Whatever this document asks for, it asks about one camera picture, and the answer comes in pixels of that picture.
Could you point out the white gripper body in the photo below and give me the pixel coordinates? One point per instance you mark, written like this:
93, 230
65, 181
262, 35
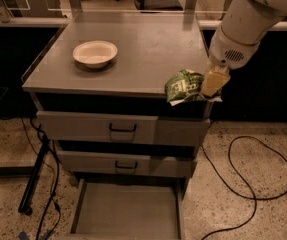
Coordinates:
229, 51

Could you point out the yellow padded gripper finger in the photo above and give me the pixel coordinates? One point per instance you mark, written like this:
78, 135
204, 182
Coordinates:
215, 78

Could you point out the green jalapeno chip bag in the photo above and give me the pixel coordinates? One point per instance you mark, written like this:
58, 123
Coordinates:
185, 86

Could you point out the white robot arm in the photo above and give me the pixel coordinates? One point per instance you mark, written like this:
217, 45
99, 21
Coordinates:
238, 37

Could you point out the grey drawer cabinet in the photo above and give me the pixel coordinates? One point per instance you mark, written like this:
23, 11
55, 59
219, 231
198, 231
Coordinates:
152, 47

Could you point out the grey middle drawer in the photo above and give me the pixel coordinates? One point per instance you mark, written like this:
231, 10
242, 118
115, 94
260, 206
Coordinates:
128, 159

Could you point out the grey top drawer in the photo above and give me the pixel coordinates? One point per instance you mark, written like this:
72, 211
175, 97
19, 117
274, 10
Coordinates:
72, 126

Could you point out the grey open bottom drawer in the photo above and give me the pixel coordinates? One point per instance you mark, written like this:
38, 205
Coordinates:
134, 211

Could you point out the white paper bowl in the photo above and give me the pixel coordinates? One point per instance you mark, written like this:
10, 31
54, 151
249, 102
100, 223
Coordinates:
95, 54

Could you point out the black stand leg with wheel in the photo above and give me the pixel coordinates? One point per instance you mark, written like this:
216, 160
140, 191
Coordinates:
25, 204

